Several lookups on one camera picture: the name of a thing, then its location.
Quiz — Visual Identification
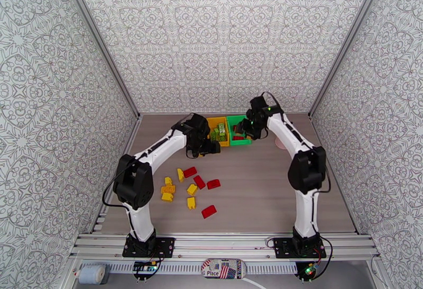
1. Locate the aluminium side rail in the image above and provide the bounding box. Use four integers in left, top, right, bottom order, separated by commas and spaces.
89, 115, 143, 235
310, 115, 360, 235

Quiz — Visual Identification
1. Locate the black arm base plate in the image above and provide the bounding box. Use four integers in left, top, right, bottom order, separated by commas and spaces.
122, 237, 176, 259
273, 237, 327, 260

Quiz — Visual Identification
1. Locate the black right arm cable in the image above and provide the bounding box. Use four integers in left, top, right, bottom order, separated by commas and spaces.
262, 92, 332, 232

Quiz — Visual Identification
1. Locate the green plastic bin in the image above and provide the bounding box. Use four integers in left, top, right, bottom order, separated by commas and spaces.
226, 114, 253, 147

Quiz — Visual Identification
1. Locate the circuit board with green light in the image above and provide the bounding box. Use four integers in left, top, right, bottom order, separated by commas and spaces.
295, 260, 323, 281

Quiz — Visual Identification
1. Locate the aluminium frame post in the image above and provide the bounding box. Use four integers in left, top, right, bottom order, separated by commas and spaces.
308, 0, 396, 120
56, 0, 143, 121

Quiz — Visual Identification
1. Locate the aluminium front rail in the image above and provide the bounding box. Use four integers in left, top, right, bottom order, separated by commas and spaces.
69, 231, 380, 263

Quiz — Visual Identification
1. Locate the small circuit board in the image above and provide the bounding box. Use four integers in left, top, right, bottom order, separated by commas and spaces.
132, 261, 159, 275

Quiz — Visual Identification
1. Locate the flag print pencil case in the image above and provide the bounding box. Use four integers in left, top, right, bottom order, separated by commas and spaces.
200, 258, 247, 279

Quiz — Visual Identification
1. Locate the grey tape roll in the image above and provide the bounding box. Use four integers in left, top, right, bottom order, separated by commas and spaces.
78, 264, 107, 285

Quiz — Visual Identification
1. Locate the white slotted cable duct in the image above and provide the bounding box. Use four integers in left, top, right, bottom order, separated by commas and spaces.
79, 261, 300, 276

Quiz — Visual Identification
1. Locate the yellow plastic bin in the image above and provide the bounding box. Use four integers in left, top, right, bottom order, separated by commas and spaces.
206, 116, 231, 148

